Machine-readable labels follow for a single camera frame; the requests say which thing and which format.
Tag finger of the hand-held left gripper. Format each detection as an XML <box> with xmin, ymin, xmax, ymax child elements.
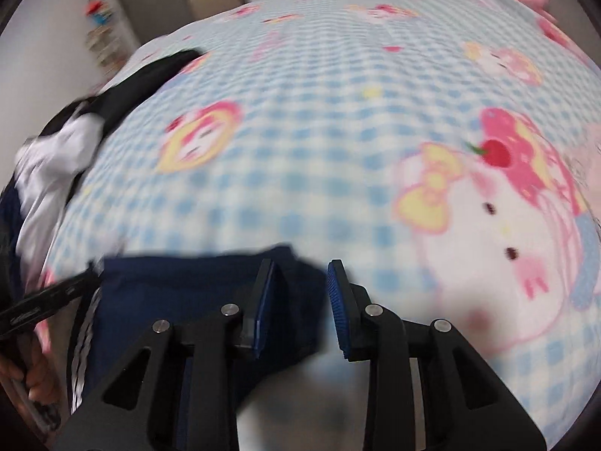
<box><xmin>47</xmin><ymin>263</ymin><xmax>103</xmax><ymax>304</ymax></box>

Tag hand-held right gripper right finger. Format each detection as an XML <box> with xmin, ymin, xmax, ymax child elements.
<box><xmin>326</xmin><ymin>258</ymin><xmax>548</xmax><ymax>451</ymax></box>

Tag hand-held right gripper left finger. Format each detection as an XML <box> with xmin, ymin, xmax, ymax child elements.
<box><xmin>54</xmin><ymin>258</ymin><xmax>276</xmax><ymax>451</ymax></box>

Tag navy shorts with white stripes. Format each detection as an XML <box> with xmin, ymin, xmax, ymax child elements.
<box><xmin>66</xmin><ymin>243</ymin><xmax>329</xmax><ymax>415</ymax></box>

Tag person's left hand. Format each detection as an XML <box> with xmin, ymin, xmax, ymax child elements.
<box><xmin>0</xmin><ymin>333</ymin><xmax>63</xmax><ymax>406</ymax></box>

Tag dark cloth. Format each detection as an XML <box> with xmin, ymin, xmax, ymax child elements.
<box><xmin>0</xmin><ymin>183</ymin><xmax>28</xmax><ymax>292</ymax></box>

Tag white garment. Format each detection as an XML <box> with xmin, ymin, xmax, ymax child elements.
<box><xmin>12</xmin><ymin>113</ymin><xmax>107</xmax><ymax>264</ymax></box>

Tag blue checkered printed blanket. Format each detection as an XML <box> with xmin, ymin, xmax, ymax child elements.
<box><xmin>38</xmin><ymin>0</ymin><xmax>601</xmax><ymax>451</ymax></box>

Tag black garment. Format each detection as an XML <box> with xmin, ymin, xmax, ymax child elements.
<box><xmin>40</xmin><ymin>47</ymin><xmax>208</xmax><ymax>142</ymax></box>

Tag white shelf rack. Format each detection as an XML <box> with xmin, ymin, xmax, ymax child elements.
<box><xmin>85</xmin><ymin>26</ymin><xmax>138</xmax><ymax>77</ymax></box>

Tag grey door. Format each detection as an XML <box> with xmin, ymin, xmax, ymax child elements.
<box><xmin>103</xmin><ymin>0</ymin><xmax>199</xmax><ymax>44</ymax></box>

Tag folded pink printed garment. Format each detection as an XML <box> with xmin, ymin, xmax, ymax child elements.
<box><xmin>561</xmin><ymin>122</ymin><xmax>601</xmax><ymax>189</ymax></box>

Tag red and blue wall toy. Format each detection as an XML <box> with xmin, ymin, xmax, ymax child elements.
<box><xmin>86</xmin><ymin>0</ymin><xmax>114</xmax><ymax>27</ymax></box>

